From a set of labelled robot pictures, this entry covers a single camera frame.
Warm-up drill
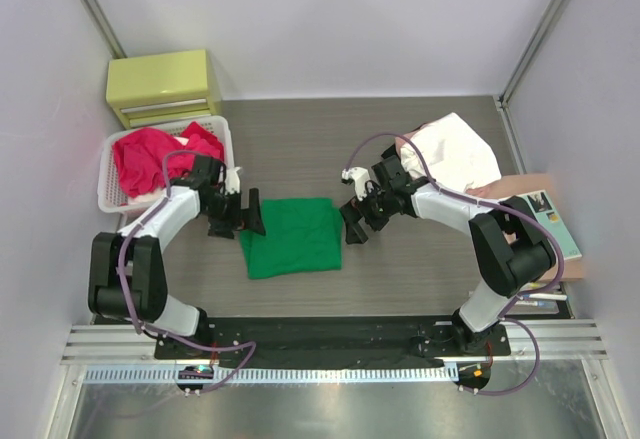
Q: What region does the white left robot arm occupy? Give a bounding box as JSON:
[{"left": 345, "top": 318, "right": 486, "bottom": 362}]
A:
[{"left": 88, "top": 153, "right": 266, "bottom": 359}]

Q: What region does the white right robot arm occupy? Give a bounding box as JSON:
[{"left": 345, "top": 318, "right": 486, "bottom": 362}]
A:
[{"left": 340, "top": 157, "right": 561, "bottom": 355}]

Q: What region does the pink desk mat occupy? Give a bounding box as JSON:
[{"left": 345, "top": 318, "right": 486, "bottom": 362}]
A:
[{"left": 487, "top": 173, "right": 585, "bottom": 282}]

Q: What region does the white marker pen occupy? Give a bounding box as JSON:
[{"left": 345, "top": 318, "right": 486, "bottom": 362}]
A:
[{"left": 517, "top": 293, "right": 568, "bottom": 307}]

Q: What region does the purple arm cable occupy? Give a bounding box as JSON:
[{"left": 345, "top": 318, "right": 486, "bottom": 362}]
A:
[
  {"left": 344, "top": 132, "right": 569, "bottom": 396},
  {"left": 117, "top": 150, "right": 257, "bottom": 393}
]

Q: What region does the white t shirt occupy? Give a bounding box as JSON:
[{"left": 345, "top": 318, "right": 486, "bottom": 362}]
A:
[{"left": 399, "top": 112, "right": 503, "bottom": 195}]

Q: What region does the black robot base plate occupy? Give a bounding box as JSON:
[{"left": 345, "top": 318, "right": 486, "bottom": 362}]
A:
[{"left": 152, "top": 314, "right": 511, "bottom": 361}]

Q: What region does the red t shirt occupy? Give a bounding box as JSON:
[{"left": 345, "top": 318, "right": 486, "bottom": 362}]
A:
[{"left": 111, "top": 121, "right": 225, "bottom": 199}]

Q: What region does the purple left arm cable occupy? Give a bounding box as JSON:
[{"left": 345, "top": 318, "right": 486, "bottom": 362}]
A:
[{"left": 117, "top": 150, "right": 257, "bottom": 393}]

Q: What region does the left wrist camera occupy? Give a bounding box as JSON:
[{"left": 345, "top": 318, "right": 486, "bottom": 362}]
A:
[{"left": 223, "top": 167, "right": 243, "bottom": 195}]

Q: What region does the aluminium slotted rail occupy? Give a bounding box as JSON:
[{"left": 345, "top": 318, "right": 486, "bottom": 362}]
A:
[{"left": 84, "top": 363, "right": 458, "bottom": 385}]

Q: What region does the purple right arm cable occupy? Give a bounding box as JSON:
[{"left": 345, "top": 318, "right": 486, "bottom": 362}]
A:
[{"left": 344, "top": 132, "right": 569, "bottom": 396}]

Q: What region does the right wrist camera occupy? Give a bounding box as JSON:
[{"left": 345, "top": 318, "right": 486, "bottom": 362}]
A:
[{"left": 341, "top": 167, "right": 370, "bottom": 202}]

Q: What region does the teal paperback book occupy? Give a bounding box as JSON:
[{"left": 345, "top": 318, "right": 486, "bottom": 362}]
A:
[{"left": 518, "top": 190, "right": 582, "bottom": 261}]

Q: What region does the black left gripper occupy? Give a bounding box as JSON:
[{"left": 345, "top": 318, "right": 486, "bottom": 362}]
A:
[{"left": 202, "top": 188, "right": 265, "bottom": 240}]

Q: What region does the white plastic laundry basket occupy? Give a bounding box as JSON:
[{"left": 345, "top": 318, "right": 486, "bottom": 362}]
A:
[{"left": 97, "top": 116, "right": 235, "bottom": 216}]

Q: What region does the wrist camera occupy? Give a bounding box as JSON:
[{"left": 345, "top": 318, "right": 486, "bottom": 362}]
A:
[
  {"left": 341, "top": 167, "right": 370, "bottom": 202},
  {"left": 223, "top": 167, "right": 243, "bottom": 195}
]

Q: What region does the yellow green drawer cabinet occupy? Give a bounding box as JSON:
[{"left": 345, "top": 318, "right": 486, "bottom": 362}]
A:
[{"left": 106, "top": 49, "right": 222, "bottom": 129}]

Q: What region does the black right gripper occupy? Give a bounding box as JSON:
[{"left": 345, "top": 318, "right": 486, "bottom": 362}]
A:
[{"left": 340, "top": 181, "right": 395, "bottom": 244}]

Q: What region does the green t shirt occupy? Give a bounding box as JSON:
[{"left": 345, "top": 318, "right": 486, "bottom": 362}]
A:
[{"left": 240, "top": 197, "right": 343, "bottom": 280}]

